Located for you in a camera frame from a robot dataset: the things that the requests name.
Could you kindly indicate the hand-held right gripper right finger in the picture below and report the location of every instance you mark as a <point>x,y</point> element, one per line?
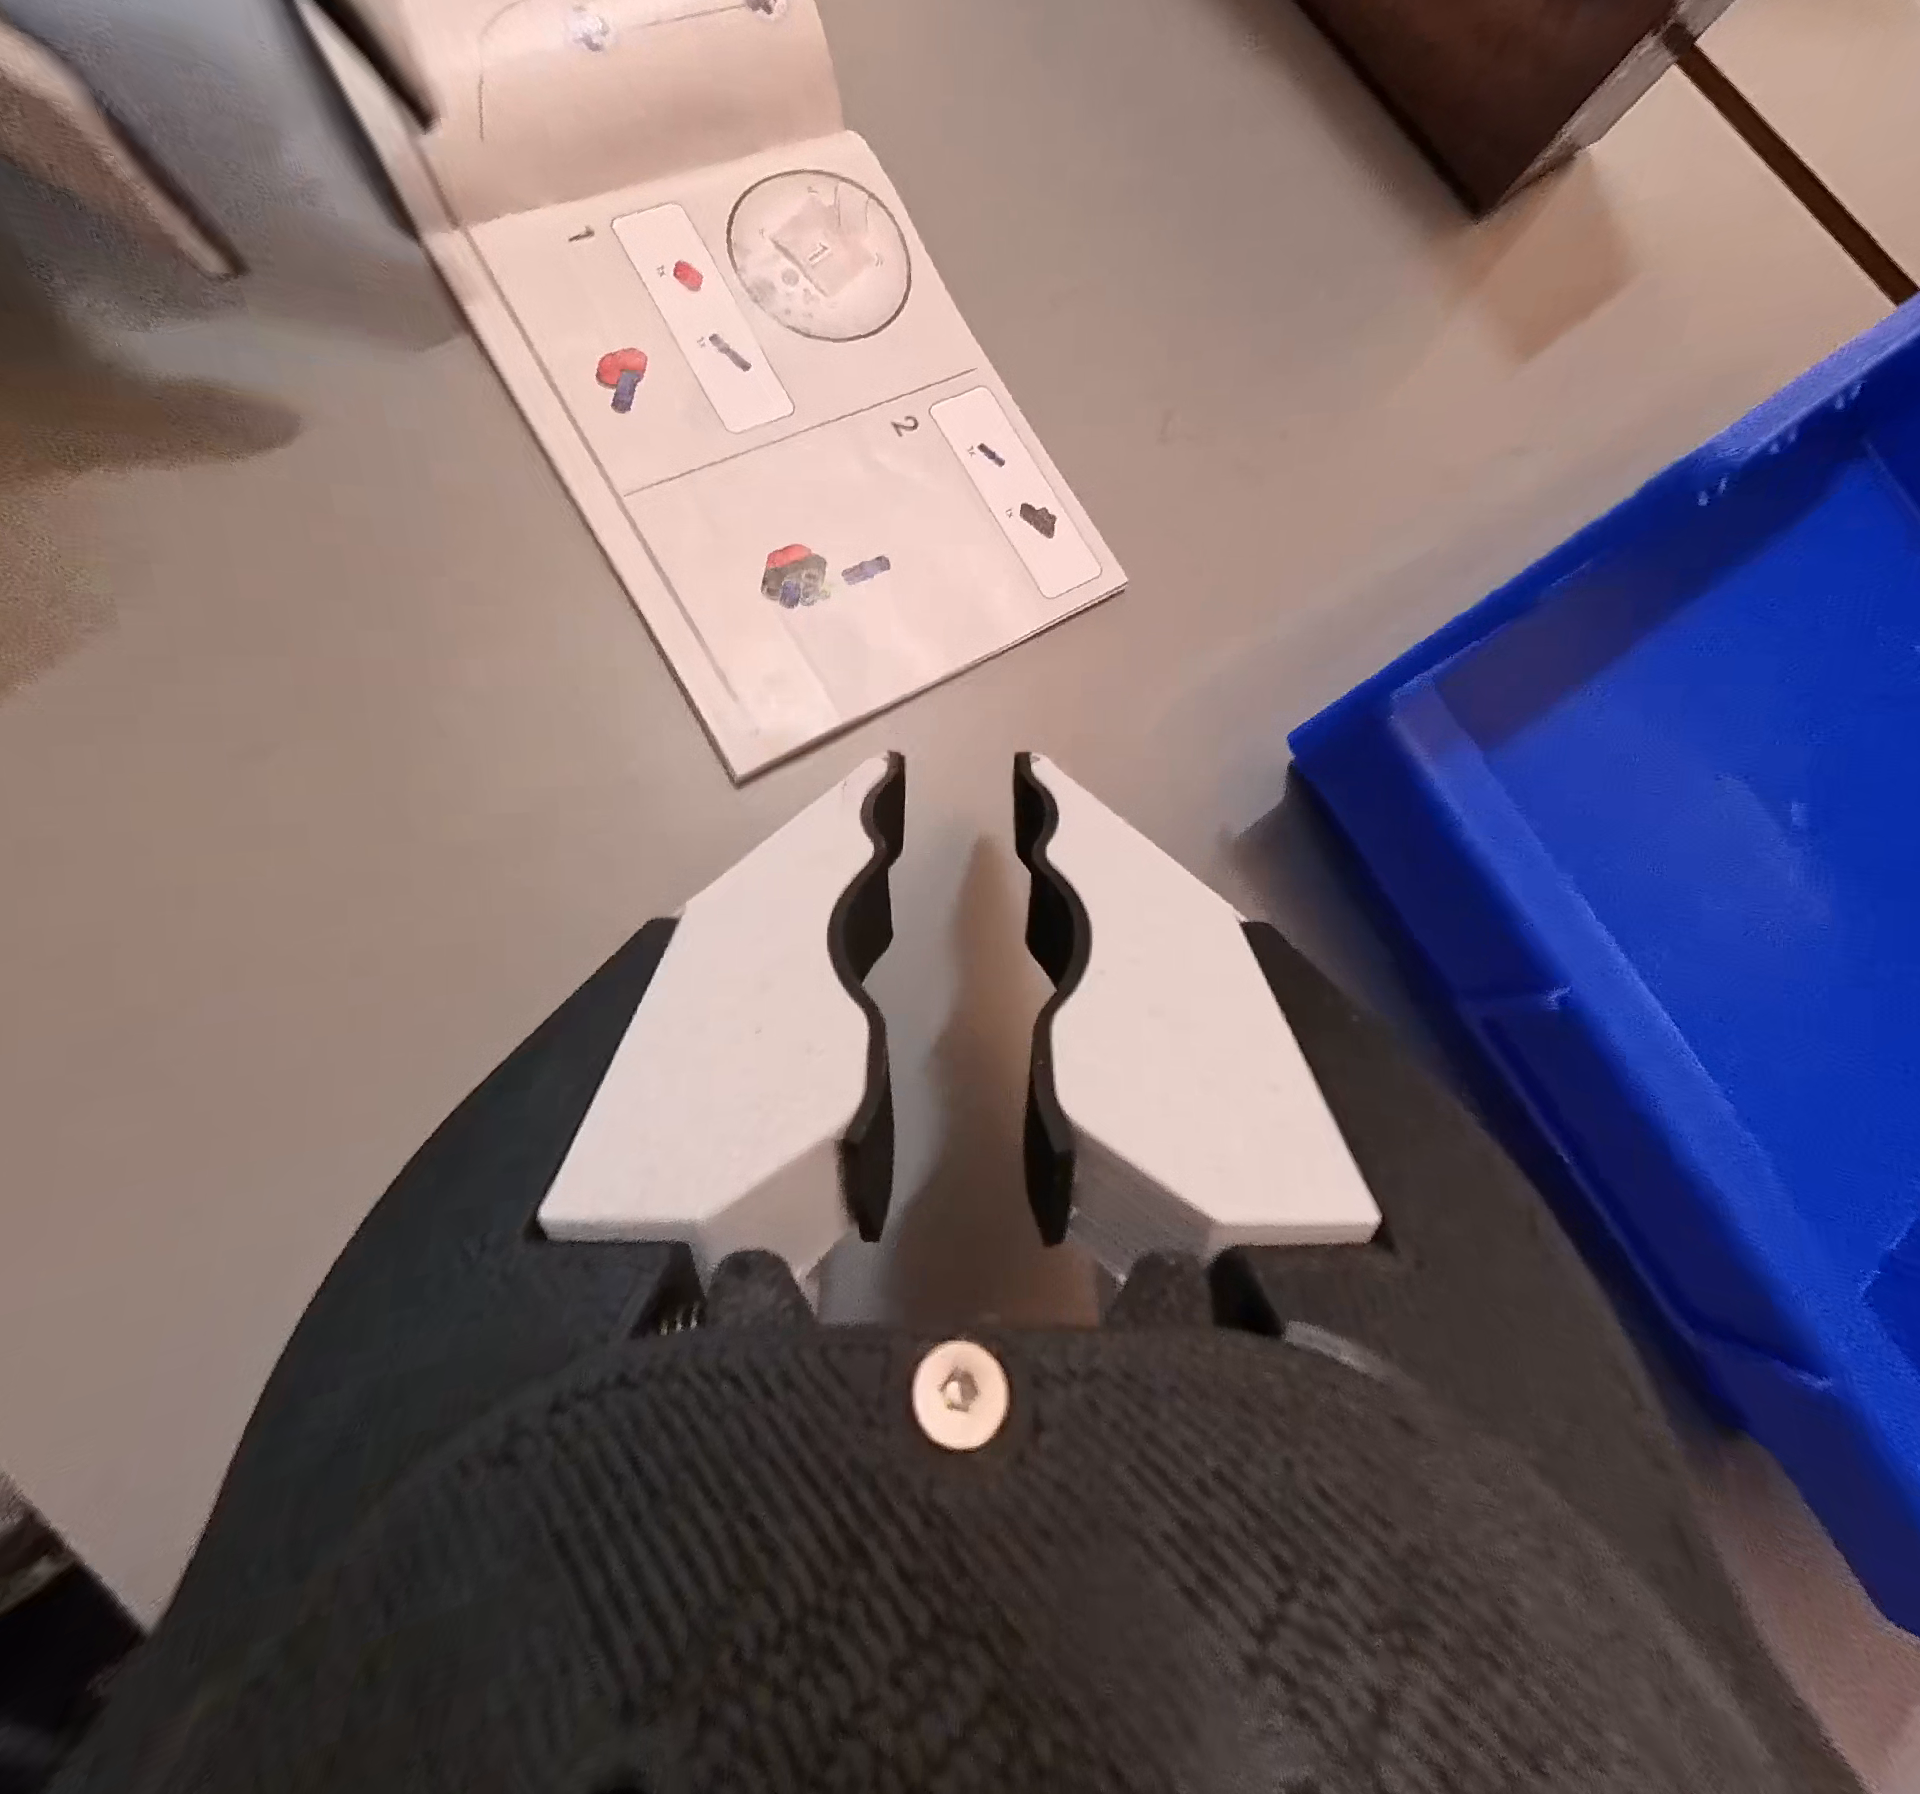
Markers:
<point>1200,1058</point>

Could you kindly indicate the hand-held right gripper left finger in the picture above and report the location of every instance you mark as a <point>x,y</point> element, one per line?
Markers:
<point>720,1058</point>

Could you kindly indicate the lego instruction booklet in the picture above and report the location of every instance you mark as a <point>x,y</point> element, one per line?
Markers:
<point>841,549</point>

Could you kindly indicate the blue plastic storage bin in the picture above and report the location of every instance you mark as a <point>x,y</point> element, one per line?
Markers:
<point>1651,848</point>

